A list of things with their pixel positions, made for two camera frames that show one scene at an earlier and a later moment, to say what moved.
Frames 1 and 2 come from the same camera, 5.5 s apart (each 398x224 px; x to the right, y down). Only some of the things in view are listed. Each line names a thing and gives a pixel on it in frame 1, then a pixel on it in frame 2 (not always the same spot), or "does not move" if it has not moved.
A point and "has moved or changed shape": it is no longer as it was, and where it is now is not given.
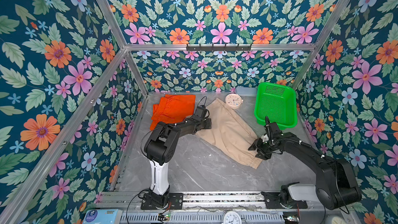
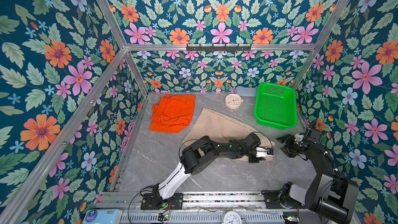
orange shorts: x=171 y=109 does not move
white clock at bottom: x=231 y=217 does not move
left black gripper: x=208 y=123 -> x=255 y=159
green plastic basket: x=278 y=102 does not move
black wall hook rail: x=218 y=48 does not move
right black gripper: x=261 y=154 -> x=288 y=139
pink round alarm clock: x=233 y=100 does not move
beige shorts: x=229 y=134 has moved or changed shape
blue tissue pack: x=102 y=216 does not move
